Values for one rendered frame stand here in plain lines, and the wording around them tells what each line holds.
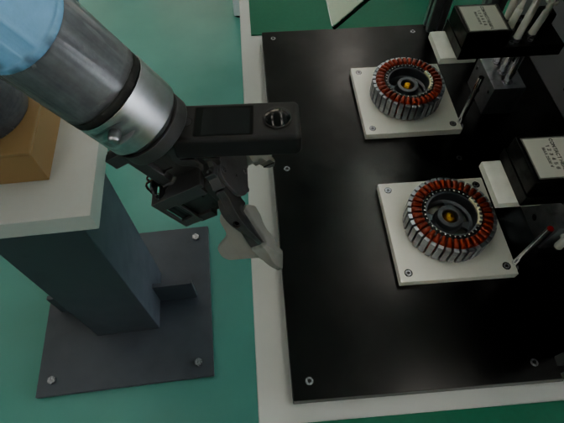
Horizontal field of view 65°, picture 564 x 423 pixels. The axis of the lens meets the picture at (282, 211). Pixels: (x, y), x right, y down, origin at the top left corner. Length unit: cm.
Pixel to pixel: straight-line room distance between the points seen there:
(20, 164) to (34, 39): 42
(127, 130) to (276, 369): 33
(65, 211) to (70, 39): 41
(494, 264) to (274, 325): 29
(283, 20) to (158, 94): 60
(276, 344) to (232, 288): 85
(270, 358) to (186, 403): 79
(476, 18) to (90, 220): 61
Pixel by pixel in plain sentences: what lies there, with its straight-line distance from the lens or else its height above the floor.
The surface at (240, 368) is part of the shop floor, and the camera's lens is 133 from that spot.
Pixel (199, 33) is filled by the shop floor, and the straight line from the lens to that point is 222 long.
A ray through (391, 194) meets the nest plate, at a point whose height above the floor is 78.
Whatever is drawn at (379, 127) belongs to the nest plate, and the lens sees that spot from 72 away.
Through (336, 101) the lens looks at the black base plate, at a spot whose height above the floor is 77.
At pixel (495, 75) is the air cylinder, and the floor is 82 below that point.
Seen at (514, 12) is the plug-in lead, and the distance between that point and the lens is 73.
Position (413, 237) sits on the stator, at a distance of 59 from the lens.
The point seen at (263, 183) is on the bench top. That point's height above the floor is 75.
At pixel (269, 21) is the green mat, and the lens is 95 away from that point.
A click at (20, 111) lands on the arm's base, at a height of 82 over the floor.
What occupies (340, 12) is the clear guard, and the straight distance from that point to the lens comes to 50.
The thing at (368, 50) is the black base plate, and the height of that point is 77.
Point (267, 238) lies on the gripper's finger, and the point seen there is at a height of 89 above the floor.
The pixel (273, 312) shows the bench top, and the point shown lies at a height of 75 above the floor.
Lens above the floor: 130
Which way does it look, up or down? 58 degrees down
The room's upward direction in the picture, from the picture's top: straight up
